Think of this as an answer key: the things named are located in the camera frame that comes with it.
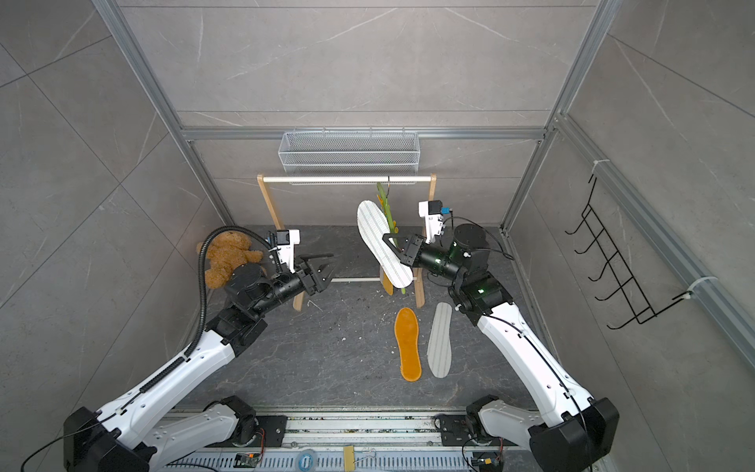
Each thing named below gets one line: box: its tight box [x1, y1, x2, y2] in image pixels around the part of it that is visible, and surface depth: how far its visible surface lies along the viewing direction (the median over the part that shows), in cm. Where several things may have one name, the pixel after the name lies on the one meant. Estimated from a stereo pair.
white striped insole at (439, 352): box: [426, 301, 454, 379], surface depth 90 cm
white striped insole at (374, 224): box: [357, 199, 414, 290], surface depth 65 cm
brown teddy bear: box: [196, 231, 264, 290], surface depth 102 cm
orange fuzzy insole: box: [394, 306, 422, 382], surface depth 90 cm
